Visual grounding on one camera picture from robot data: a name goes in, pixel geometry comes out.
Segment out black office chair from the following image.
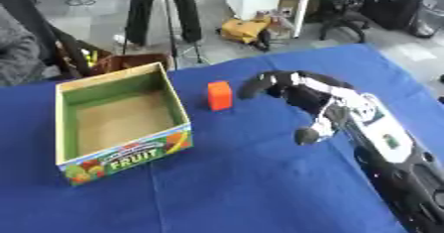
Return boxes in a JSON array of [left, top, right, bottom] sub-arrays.
[[317, 0, 372, 44]]

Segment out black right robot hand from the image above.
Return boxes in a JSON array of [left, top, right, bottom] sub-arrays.
[[236, 69, 356, 147]]

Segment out black tripod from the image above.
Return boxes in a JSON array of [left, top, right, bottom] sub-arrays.
[[119, 0, 214, 70]]

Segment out grey waste bin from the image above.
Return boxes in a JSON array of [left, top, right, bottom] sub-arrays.
[[407, 0, 444, 40]]

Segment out orange rectangular block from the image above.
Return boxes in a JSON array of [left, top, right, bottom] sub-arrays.
[[206, 80, 235, 112]]

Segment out white cabinet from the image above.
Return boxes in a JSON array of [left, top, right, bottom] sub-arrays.
[[223, 0, 316, 40]]

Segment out brown cardboard box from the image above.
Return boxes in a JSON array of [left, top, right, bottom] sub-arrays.
[[84, 53, 173, 76]]

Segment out person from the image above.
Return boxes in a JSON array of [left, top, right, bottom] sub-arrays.
[[0, 3, 62, 87], [123, 0, 205, 47]]

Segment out cardboard box with green inside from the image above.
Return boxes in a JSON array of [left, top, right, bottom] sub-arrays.
[[54, 61, 194, 186]]

